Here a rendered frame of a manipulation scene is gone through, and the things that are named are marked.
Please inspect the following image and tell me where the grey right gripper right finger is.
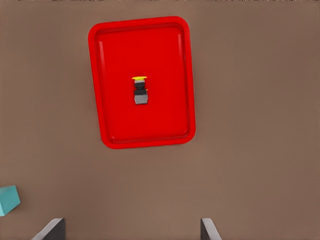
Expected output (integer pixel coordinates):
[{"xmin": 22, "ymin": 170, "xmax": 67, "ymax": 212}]
[{"xmin": 200, "ymin": 217, "xmax": 223, "ymax": 240}]

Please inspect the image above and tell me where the red rectangular tray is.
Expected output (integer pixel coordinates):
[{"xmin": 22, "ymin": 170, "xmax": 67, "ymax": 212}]
[{"xmin": 87, "ymin": 15, "xmax": 197, "ymax": 150}]

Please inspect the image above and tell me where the teal box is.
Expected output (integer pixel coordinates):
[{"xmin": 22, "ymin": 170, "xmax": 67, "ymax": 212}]
[{"xmin": 0, "ymin": 185, "xmax": 21, "ymax": 218}]

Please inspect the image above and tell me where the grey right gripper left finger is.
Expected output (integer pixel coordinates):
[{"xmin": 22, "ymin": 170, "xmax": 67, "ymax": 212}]
[{"xmin": 30, "ymin": 217, "xmax": 66, "ymax": 240}]

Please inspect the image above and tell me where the yellow-capped black push button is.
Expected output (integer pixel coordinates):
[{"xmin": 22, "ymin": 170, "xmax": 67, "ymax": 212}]
[{"xmin": 131, "ymin": 75, "xmax": 149, "ymax": 106}]

